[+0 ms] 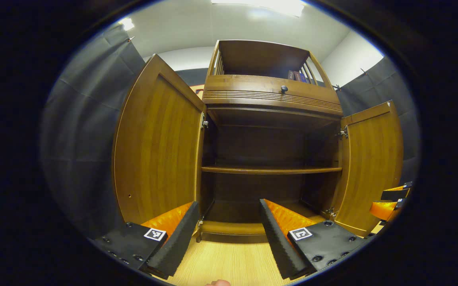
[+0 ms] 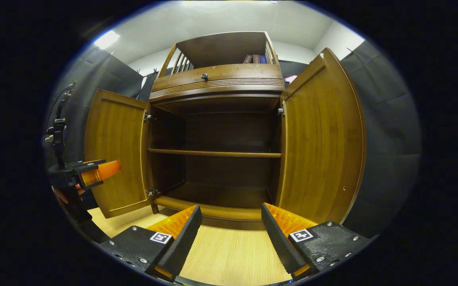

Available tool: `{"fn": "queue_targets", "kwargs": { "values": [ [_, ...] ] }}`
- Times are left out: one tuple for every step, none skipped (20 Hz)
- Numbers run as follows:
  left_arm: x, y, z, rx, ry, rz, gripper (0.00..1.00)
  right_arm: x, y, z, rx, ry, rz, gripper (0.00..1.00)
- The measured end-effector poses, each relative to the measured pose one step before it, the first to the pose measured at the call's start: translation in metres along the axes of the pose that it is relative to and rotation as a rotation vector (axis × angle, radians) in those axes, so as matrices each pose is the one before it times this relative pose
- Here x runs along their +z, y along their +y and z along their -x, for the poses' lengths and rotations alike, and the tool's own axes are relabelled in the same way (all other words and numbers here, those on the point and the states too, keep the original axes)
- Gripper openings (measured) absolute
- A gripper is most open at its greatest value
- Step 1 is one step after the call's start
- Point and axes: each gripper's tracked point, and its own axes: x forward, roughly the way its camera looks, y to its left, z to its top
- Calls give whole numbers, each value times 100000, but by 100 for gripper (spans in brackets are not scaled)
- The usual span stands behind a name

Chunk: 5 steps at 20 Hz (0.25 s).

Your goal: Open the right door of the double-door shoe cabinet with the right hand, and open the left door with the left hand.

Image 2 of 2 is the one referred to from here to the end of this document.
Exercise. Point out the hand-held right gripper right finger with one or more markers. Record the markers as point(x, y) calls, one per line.
point(280, 246)

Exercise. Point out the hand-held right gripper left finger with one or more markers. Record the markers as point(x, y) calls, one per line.
point(181, 246)

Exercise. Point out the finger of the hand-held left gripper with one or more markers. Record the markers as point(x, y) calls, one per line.
point(105, 171)

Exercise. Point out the wooden shoe cabinet door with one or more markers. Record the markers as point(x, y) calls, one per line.
point(113, 151)
point(320, 139)

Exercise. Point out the wooden double-door shoe cabinet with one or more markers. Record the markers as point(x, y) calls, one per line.
point(221, 49)

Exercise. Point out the metal door hinge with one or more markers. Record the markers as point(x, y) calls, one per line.
point(281, 109)
point(151, 193)
point(148, 116)

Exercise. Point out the wooden inner shelf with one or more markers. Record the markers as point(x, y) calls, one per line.
point(213, 153)

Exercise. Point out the small ceiling light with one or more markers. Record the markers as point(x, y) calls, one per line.
point(107, 39)

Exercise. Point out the black backdrop cloth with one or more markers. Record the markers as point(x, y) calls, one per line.
point(388, 139)

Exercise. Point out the dark brown book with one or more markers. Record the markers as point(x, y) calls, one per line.
point(247, 58)

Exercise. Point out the maroon book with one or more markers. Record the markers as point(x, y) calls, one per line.
point(255, 59)

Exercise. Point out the blue book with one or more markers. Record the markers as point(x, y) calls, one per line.
point(263, 59)

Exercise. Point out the large ceiling light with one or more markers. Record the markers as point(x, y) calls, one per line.
point(229, 2)

